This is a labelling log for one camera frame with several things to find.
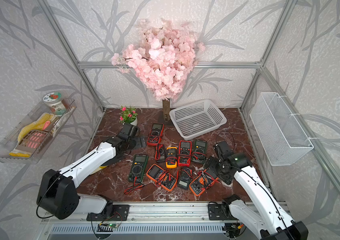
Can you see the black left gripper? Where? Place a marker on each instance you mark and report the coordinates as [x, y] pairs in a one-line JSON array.
[[139, 144]]

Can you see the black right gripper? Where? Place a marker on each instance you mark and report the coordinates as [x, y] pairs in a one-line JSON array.
[[225, 178]]

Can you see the orange Victor 890F multimeter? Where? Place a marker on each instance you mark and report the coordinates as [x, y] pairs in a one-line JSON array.
[[204, 180]]

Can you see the green XUXIN multimeter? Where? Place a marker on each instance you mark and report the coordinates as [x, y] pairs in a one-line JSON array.
[[199, 151]]

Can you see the red ANENG DT9205A multimeter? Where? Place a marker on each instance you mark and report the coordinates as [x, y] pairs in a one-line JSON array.
[[155, 135]]

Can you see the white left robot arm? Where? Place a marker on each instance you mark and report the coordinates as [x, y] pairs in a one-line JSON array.
[[58, 190]]

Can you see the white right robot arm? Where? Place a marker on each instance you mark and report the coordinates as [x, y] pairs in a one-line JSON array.
[[269, 221]]

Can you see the large green multimeter left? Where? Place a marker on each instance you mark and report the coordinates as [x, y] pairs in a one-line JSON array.
[[138, 168]]

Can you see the small black clamp multimeter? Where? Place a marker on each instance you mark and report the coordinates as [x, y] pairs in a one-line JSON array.
[[160, 153]]

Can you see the small black multimeter front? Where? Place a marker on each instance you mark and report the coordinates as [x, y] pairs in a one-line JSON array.
[[185, 177]]

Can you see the orange multimeter front left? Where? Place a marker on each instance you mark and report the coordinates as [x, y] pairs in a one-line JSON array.
[[156, 174]]

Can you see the yellow ANENG multimeter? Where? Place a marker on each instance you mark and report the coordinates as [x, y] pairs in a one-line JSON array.
[[172, 157]]

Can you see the white plastic perforated basket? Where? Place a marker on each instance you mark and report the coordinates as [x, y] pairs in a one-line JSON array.
[[196, 119]]

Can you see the small potted pink flower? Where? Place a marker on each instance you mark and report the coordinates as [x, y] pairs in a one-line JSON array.
[[128, 115]]

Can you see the green circuit board left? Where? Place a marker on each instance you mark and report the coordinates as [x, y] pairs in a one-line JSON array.
[[107, 227]]

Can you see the pink grid brush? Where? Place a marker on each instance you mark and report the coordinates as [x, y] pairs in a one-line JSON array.
[[30, 143]]

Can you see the pink cherry blossom tree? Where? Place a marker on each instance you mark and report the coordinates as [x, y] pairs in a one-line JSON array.
[[162, 60]]

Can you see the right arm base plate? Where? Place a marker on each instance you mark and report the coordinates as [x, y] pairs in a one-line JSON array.
[[220, 211]]

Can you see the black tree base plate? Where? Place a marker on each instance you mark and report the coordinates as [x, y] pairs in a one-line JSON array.
[[163, 121]]

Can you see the aluminium front rail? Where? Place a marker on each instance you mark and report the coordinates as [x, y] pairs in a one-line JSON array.
[[168, 212]]

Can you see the white wire mesh wall basket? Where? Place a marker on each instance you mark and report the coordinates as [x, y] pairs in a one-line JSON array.
[[282, 137]]

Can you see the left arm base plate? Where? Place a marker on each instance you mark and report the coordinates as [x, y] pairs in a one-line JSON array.
[[110, 213]]

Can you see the clear acrylic wall shelf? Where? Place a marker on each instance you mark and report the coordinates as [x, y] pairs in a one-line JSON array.
[[57, 122]]

